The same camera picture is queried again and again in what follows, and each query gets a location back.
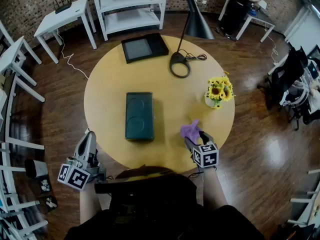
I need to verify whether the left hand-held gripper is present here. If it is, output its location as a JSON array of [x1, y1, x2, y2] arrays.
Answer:
[[57, 131, 107, 191]]

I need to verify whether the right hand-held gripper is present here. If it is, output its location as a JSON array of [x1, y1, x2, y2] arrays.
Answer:
[[184, 131, 220, 169]]

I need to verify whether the purple cloth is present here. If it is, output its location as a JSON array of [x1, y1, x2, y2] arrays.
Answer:
[[180, 119, 202, 145]]

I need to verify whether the dark green box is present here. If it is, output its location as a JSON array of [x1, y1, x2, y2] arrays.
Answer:
[[124, 91, 155, 142]]

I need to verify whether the person's left forearm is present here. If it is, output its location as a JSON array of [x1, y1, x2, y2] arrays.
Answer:
[[79, 183, 101, 225]]

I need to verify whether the person's right forearm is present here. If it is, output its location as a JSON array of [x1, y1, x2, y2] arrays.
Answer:
[[202, 166, 229, 211]]

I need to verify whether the white vase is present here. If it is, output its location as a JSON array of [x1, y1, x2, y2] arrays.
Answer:
[[204, 91, 222, 109]]

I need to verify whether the grey trash bin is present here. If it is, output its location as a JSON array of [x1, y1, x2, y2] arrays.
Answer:
[[24, 158, 50, 179]]

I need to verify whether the black bin with paper scraps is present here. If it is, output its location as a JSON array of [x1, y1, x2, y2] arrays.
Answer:
[[37, 177, 53, 194], [44, 195, 58, 211]]

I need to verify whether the yellow sunflower bouquet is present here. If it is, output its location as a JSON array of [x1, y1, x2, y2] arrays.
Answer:
[[206, 70, 236, 110]]

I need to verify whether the person's black clothing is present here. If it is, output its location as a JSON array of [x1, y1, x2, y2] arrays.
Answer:
[[63, 172, 266, 240]]

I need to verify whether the black flat box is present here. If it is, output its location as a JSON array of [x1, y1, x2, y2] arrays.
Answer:
[[121, 32, 170, 64]]

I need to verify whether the black office chair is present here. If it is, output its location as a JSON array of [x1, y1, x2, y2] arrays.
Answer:
[[257, 46, 308, 110]]

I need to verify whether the black desk lamp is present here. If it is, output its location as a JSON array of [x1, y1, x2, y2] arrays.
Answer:
[[169, 0, 215, 79]]

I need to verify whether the white wooden table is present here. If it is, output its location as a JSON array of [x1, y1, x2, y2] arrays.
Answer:
[[0, 20, 42, 87]]

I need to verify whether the white side table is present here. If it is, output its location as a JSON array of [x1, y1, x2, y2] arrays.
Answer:
[[33, 0, 98, 65]]

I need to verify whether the white shelf unit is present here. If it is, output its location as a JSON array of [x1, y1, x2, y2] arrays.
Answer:
[[90, 0, 169, 42]]

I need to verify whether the white grey-top table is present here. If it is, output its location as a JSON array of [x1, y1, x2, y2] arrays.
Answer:
[[218, 0, 276, 44]]

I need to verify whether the black router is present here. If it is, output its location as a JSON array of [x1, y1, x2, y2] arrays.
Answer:
[[52, 0, 73, 15]]

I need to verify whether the white frame rack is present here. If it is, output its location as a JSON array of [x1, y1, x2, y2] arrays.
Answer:
[[287, 168, 320, 227], [0, 73, 50, 240]]

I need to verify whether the black lamp cable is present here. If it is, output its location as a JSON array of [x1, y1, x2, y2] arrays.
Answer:
[[183, 49, 208, 62]]

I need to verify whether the white floor cable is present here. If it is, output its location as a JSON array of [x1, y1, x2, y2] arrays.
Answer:
[[264, 26, 280, 65], [53, 28, 90, 80]]

